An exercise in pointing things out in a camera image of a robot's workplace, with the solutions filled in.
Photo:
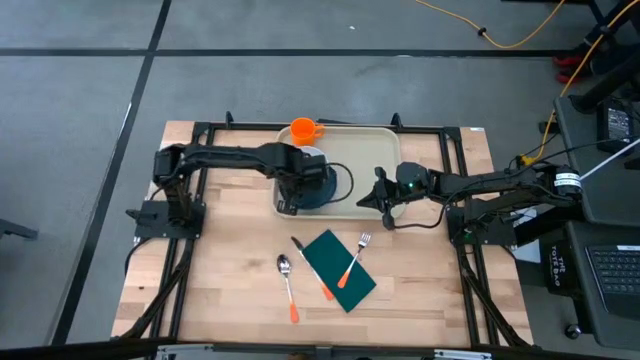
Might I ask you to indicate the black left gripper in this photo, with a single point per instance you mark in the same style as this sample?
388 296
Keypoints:
290 172

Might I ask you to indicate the black front crossbar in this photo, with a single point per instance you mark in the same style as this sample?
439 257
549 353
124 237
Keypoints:
100 350

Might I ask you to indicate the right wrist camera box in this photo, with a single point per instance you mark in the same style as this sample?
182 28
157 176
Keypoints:
412 176

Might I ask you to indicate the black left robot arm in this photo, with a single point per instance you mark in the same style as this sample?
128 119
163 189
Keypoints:
225 155

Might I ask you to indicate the black side table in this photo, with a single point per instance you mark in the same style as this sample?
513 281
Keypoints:
615 210

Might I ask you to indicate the beige plastic tray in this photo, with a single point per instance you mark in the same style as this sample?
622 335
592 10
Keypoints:
365 155

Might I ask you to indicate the black power adapter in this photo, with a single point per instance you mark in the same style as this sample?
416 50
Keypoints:
616 125

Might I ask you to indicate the dark blue plate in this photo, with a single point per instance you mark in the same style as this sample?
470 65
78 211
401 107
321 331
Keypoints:
322 197

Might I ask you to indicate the dark green cloth napkin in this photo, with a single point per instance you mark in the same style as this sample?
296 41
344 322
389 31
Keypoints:
342 275

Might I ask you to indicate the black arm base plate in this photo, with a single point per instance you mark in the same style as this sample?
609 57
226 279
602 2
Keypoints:
492 232
150 222

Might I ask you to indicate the person's red shoe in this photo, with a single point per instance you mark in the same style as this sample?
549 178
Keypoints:
567 61
570 77

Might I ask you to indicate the white ribbed bowl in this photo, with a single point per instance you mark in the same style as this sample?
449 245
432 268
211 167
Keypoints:
315 151

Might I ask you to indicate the orange plastic mug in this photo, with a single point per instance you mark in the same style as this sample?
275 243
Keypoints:
302 131

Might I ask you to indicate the black metal table frame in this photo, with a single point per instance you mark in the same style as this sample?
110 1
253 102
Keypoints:
240 126

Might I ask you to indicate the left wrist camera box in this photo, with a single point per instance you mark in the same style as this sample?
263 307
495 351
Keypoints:
314 165

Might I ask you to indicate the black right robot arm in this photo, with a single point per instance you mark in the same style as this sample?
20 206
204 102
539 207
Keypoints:
500 185

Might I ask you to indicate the black laptop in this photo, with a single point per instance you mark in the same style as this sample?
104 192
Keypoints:
617 275

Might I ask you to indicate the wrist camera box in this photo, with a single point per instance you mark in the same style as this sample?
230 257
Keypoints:
314 165
412 176

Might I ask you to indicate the black tote bag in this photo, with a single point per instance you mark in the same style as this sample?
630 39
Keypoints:
560 267

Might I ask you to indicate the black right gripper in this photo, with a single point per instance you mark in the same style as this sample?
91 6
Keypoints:
400 197

